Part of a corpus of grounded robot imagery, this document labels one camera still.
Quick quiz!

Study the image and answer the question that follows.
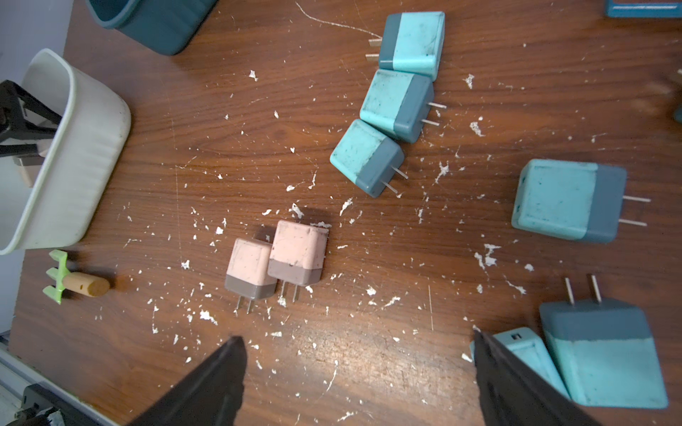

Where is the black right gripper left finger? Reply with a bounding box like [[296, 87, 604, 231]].
[[131, 335, 247, 425]]

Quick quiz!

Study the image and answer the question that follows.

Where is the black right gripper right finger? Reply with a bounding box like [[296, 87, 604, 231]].
[[474, 330, 598, 426]]

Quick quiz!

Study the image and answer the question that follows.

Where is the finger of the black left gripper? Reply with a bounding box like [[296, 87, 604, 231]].
[[1, 80, 62, 157]]

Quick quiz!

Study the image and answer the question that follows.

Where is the pink plug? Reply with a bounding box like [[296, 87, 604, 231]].
[[12, 154, 44, 188], [225, 238, 277, 313], [267, 220, 329, 288]]

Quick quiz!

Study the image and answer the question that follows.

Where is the white storage box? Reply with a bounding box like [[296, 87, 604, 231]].
[[1, 49, 131, 255]]

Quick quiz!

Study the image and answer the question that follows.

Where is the dark teal storage box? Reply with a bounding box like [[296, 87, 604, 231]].
[[86, 0, 217, 56]]

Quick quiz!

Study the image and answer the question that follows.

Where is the teal plug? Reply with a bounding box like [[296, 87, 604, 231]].
[[511, 159, 651, 244], [360, 69, 445, 144], [365, 12, 446, 82], [330, 119, 408, 198], [539, 274, 669, 409]]

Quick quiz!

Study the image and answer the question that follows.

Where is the green garden fork wooden handle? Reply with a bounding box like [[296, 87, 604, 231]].
[[43, 250, 111, 305]]

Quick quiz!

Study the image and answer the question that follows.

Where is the blue garden rake wooden handle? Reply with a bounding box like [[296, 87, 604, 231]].
[[605, 0, 681, 19]]

